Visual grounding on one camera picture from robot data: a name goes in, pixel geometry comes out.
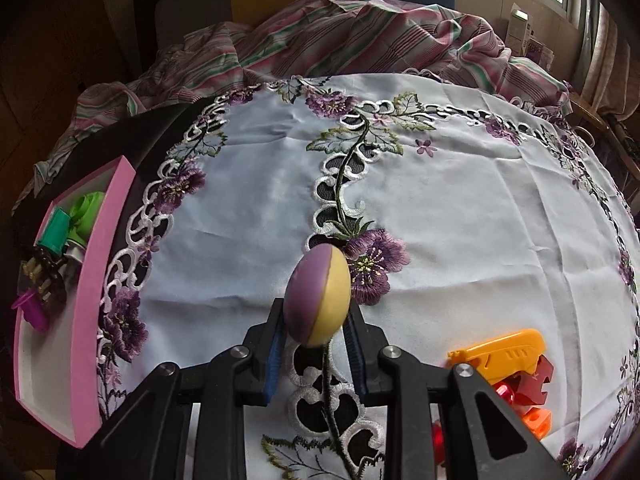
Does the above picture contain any black post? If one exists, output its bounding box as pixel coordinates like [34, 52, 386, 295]
[132, 0, 166, 76]

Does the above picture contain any small pink carton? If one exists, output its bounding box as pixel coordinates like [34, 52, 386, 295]
[522, 35, 556, 68]

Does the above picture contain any pink shallow box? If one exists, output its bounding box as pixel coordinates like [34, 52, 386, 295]
[11, 156, 137, 448]

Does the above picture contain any red puzzle piece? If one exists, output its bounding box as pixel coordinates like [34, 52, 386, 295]
[510, 355, 556, 408]

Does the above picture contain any white embroidered floral tablecloth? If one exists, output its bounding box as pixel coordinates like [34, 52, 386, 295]
[97, 74, 640, 480]

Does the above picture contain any teal plastic spool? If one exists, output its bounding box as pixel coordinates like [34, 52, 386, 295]
[34, 208, 72, 256]

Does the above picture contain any patterned side curtain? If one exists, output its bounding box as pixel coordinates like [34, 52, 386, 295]
[575, 0, 640, 111]

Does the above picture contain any pink striped bedsheet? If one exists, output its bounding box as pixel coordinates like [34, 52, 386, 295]
[12, 0, 573, 211]

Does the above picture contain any magenta plastic cup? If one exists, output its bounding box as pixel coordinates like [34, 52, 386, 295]
[11, 287, 51, 333]

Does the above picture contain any white carton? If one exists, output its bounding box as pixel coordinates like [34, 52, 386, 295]
[504, 2, 531, 53]

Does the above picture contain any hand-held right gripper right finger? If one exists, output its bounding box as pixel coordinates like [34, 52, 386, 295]
[342, 300, 571, 480]

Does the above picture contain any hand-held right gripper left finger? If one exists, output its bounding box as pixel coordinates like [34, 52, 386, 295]
[57, 297, 288, 480]

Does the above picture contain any wooden wardrobe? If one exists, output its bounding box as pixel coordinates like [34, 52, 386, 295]
[0, 0, 141, 201]

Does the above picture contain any purple yellow egg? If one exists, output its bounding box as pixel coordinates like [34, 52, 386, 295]
[284, 242, 352, 348]

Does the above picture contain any green white plug-in device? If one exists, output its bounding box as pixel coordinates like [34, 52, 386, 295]
[64, 191, 106, 266]

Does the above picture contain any orange building block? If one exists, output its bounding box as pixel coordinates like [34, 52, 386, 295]
[522, 406, 553, 442]

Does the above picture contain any wooden nightstand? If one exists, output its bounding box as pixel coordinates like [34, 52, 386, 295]
[565, 80, 640, 181]

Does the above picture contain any yellow-orange plastic toy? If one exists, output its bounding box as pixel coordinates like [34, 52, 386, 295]
[447, 329, 546, 383]

